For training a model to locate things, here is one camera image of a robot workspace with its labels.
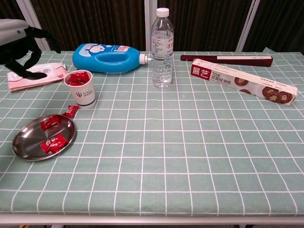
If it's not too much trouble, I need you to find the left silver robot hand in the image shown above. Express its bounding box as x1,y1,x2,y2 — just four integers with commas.
0,19,61,80

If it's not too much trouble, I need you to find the metal bowl of red candies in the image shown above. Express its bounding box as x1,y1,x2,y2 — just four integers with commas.
11,114,76,162

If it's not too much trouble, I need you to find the white paper cup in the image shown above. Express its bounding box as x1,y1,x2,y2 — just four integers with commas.
63,69,96,109

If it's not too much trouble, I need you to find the dark brown curtain panel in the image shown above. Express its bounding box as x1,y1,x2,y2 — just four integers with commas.
242,0,304,53
30,0,146,52
157,0,252,52
0,0,27,22

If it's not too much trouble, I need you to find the pink wet wipes pack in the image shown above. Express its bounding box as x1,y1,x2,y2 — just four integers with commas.
7,62,68,92

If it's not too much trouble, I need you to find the blue detergent bottle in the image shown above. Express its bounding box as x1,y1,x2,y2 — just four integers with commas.
72,43,152,73

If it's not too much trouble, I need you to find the clear water bottle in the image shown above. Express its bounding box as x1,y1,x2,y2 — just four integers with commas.
151,7,175,88

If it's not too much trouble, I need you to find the green checked tablecloth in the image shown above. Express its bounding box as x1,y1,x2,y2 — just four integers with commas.
0,47,304,218

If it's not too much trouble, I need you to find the dark red long case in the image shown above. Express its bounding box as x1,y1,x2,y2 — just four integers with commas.
180,54,274,67

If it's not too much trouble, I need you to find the baking paper box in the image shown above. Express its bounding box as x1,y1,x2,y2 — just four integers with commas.
190,58,298,108

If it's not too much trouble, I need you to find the white partition frame post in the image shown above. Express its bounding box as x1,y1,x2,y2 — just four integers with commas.
16,0,51,51
143,0,158,52
236,0,261,52

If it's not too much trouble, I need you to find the white metal table frame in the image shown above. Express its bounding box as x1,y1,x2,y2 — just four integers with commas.
0,213,304,228

